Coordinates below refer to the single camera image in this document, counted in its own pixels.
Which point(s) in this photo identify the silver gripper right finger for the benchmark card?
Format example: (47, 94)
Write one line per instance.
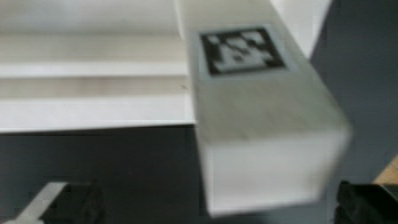
(367, 204)

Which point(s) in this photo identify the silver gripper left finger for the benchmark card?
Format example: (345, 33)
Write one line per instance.
(63, 205)

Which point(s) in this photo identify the white table leg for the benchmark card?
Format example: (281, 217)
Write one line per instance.
(273, 128)

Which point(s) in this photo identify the white square tabletop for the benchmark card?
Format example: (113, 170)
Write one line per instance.
(95, 63)

